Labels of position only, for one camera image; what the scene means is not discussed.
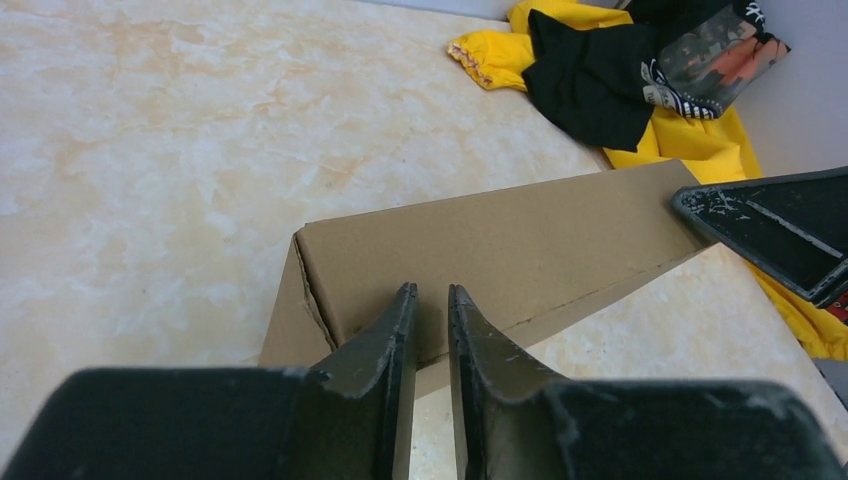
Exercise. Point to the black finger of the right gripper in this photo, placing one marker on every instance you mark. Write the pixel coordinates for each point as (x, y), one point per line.
(791, 227)

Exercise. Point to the black printed garment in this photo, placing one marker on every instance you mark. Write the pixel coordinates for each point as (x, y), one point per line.
(601, 85)

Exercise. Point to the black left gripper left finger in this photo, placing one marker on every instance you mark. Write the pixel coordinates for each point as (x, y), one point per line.
(347, 417)

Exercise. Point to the yellow garment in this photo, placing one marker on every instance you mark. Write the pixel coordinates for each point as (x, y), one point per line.
(714, 151)

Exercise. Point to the brown cardboard box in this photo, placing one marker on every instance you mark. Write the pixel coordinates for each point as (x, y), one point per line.
(535, 259)

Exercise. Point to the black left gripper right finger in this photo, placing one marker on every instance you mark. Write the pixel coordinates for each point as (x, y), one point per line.
(515, 418)

